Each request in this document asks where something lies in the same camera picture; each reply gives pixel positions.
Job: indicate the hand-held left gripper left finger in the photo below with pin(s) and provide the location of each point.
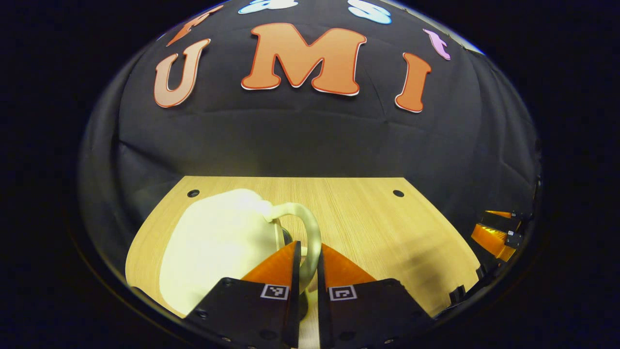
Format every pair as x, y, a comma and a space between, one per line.
294, 310

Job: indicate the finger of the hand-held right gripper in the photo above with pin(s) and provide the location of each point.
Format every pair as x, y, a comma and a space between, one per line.
512, 239
501, 220

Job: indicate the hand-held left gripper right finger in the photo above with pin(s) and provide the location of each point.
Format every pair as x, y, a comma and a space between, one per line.
322, 315

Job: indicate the pale yellow suitcase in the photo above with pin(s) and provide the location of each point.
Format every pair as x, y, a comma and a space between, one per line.
218, 242

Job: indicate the black table edge clamp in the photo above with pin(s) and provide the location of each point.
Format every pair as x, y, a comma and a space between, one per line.
457, 293
480, 271

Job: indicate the black backdrop cloth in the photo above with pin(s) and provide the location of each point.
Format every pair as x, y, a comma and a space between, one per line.
290, 135

